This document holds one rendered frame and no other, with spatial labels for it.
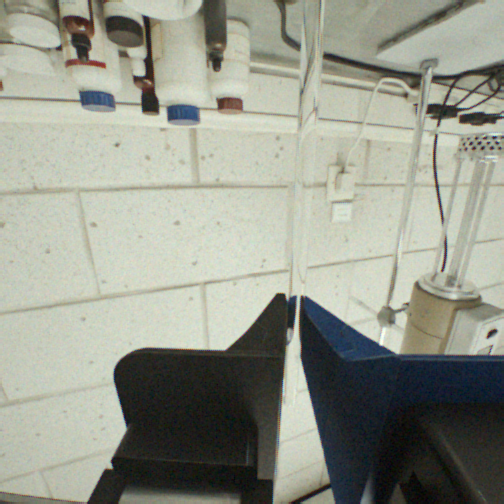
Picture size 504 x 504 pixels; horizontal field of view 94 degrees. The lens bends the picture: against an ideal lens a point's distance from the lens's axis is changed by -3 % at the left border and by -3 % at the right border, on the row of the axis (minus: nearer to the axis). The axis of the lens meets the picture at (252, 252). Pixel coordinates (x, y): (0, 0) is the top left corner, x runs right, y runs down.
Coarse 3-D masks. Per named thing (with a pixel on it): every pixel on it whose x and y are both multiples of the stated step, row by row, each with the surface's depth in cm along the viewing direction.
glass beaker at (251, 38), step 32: (192, 0) 5; (224, 0) 5; (256, 0) 8; (288, 0) 8; (352, 0) 7; (384, 0) 6; (192, 32) 7; (224, 32) 8; (256, 32) 9; (288, 32) 9; (352, 32) 7
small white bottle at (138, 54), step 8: (144, 24) 31; (144, 32) 31; (144, 40) 31; (128, 48) 31; (136, 48) 31; (144, 48) 31; (136, 56) 31; (144, 56) 32; (136, 64) 32; (144, 64) 32; (136, 72) 32; (144, 72) 32
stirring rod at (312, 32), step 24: (312, 0) 6; (312, 24) 6; (312, 48) 6; (312, 72) 6; (312, 96) 7; (312, 120) 7; (312, 144) 7; (312, 168) 7; (312, 192) 8; (288, 312) 9; (288, 336) 9; (288, 360) 10; (288, 384) 10
